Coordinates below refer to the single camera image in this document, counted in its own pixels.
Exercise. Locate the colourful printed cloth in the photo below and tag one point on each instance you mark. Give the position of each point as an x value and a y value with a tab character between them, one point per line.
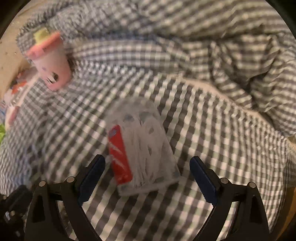
13	98

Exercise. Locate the pink panda sippy cup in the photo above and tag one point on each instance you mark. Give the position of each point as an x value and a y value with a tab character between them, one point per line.
49	57

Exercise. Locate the clear bag with red label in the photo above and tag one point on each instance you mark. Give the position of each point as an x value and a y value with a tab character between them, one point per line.
141	157

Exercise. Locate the grey checkered bed sheet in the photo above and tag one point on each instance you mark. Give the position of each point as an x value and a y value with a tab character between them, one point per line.
55	133

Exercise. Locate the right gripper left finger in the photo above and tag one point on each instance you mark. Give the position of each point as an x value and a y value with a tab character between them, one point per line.
44	221

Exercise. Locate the grey checkered duvet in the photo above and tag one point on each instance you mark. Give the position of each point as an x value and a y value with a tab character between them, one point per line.
244	48

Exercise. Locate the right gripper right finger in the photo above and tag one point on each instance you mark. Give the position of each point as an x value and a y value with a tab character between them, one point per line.
249	222

